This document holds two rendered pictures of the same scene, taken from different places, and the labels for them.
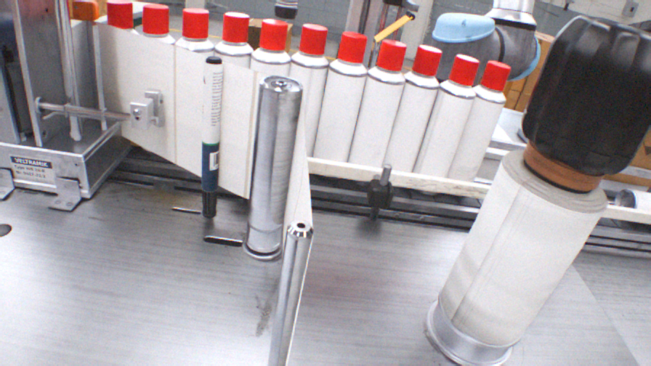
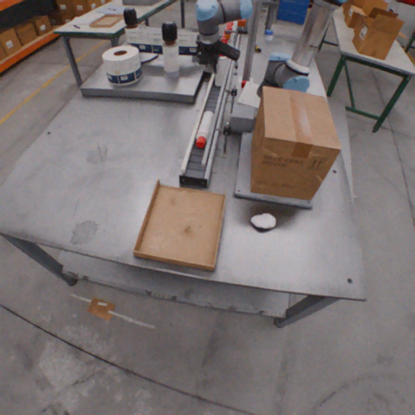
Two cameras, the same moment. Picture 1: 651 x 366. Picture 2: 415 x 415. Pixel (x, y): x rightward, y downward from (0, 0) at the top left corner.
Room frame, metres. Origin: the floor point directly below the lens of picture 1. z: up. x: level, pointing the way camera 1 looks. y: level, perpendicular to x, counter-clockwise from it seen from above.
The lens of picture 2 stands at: (0.81, -1.46, 1.59)
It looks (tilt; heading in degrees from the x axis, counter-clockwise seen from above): 56 degrees down; 103
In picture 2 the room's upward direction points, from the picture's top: 3 degrees clockwise
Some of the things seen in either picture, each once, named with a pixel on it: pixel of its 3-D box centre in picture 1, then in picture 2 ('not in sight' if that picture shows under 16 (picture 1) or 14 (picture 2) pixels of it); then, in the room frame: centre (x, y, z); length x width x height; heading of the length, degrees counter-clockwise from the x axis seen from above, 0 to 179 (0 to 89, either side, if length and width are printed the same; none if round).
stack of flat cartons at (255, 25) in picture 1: (261, 37); not in sight; (4.53, 1.05, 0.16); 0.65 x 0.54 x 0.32; 93
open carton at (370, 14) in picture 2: not in sight; (374, 21); (1.78, 1.74, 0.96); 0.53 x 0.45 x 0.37; 0
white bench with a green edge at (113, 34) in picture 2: not in sight; (135, 37); (-0.97, 1.59, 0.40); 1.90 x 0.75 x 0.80; 88
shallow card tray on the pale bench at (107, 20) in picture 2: not in sight; (108, 20); (-0.87, 0.93, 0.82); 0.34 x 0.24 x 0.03; 94
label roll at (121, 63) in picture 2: not in sight; (122, 65); (0.00, -0.25, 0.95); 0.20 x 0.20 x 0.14
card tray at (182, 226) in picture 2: not in sight; (182, 220); (0.63, -1.06, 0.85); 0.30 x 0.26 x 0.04; 96
